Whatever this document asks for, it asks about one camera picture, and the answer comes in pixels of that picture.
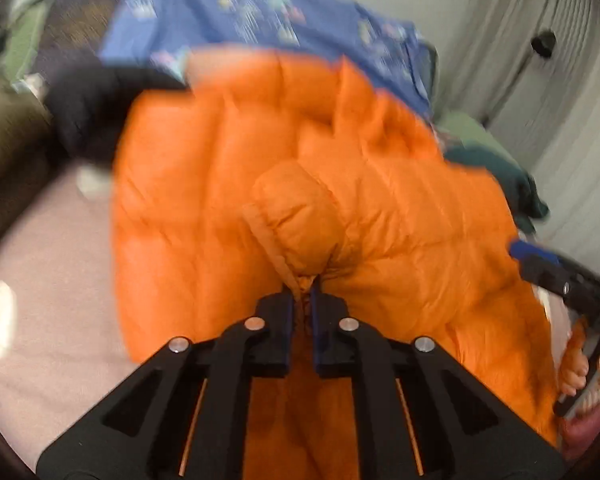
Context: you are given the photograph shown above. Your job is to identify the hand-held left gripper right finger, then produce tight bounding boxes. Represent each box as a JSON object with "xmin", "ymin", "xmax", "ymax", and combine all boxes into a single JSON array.
[{"xmin": 310, "ymin": 279, "xmax": 567, "ymax": 480}]

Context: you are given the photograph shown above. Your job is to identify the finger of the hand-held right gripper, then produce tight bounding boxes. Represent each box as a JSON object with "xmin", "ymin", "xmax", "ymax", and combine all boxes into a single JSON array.
[{"xmin": 509, "ymin": 240, "xmax": 571, "ymax": 297}]

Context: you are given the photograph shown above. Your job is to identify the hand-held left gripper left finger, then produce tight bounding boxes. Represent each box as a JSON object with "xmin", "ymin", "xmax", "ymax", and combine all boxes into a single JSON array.
[{"xmin": 36, "ymin": 290, "xmax": 296, "ymax": 480}]

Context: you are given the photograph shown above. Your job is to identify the orange puffer jacket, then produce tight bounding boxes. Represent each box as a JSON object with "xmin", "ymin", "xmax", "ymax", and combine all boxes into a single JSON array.
[{"xmin": 111, "ymin": 52, "xmax": 588, "ymax": 480}]

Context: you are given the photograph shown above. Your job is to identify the person's right hand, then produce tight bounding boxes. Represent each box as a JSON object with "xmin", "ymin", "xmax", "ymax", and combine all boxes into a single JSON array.
[{"xmin": 559, "ymin": 347, "xmax": 600, "ymax": 397}]

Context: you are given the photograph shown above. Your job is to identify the dark green garment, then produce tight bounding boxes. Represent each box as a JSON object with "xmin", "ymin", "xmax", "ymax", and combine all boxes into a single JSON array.
[{"xmin": 445, "ymin": 145, "xmax": 551, "ymax": 221}]

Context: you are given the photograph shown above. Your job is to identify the grey curtain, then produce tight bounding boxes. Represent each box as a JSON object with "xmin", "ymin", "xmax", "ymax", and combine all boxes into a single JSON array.
[{"xmin": 440, "ymin": 0, "xmax": 600, "ymax": 266}]

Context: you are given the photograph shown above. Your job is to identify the light green cloth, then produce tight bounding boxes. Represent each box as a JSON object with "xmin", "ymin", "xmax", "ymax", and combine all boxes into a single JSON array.
[{"xmin": 436, "ymin": 110, "xmax": 496, "ymax": 155}]

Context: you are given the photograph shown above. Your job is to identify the black floor lamp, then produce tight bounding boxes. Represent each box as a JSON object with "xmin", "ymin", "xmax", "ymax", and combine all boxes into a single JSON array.
[{"xmin": 484, "ymin": 30, "xmax": 558, "ymax": 127}]

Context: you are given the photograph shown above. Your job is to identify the black garment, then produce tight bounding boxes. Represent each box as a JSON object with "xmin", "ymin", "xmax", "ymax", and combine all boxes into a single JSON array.
[{"xmin": 45, "ymin": 50, "xmax": 191, "ymax": 167}]

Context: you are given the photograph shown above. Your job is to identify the blue tree-print duvet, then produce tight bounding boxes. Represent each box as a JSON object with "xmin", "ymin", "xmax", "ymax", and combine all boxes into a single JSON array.
[{"xmin": 100, "ymin": 0, "xmax": 438, "ymax": 121}]

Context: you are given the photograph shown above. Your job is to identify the brown blanket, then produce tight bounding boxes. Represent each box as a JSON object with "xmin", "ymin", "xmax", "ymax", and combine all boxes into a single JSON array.
[{"xmin": 0, "ymin": 77, "xmax": 63, "ymax": 268}]

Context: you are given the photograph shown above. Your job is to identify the dark patterned cloth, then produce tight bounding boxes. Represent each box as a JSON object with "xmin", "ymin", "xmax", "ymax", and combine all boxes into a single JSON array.
[{"xmin": 30, "ymin": 0, "xmax": 131, "ymax": 81}]

